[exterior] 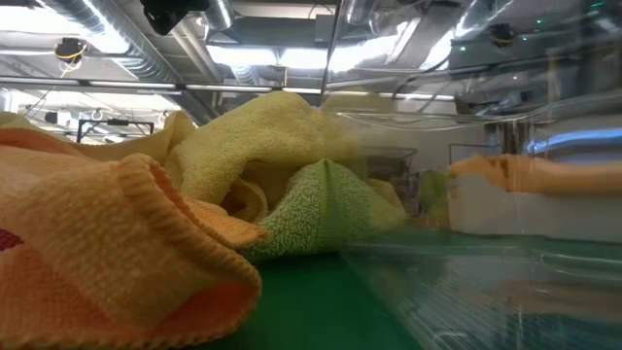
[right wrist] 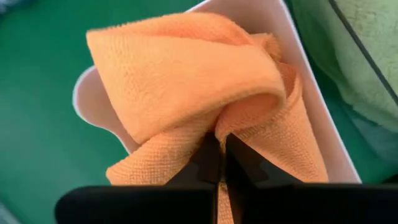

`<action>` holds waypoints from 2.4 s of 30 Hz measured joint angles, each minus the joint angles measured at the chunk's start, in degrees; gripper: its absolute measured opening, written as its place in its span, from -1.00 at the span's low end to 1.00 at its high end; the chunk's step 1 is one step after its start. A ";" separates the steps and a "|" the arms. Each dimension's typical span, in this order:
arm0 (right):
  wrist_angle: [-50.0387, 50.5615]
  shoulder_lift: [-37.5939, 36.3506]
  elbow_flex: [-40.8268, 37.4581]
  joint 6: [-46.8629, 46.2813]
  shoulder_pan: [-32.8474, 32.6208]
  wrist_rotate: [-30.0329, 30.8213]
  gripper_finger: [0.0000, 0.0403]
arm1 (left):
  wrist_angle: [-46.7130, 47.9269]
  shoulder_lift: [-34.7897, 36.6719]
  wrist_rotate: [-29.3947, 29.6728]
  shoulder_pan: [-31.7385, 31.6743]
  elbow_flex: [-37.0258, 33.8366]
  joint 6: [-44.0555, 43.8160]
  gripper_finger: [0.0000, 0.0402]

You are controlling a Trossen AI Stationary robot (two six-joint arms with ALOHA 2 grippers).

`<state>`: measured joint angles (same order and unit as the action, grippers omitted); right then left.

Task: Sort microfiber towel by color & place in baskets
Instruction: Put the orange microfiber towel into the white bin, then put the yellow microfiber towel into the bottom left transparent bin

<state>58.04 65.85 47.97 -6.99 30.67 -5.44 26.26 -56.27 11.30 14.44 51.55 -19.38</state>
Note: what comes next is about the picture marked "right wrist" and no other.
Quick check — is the green table mat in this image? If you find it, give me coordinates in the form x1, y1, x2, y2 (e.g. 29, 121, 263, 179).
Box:
0, 0, 398, 224

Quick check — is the lime green microfiber towel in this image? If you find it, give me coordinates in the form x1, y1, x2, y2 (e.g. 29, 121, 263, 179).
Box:
292, 0, 398, 133

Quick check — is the orange microfiber towel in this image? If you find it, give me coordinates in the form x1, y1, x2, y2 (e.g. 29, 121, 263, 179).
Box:
250, 32, 301, 97
86, 12, 330, 224

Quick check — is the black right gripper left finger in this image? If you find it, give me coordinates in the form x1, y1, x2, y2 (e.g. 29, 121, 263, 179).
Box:
55, 133, 223, 224

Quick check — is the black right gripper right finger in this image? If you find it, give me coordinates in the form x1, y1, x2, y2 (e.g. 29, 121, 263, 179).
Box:
226, 133, 398, 224

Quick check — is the white plastic basket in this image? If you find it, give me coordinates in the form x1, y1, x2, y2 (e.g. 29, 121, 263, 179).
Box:
72, 0, 362, 184

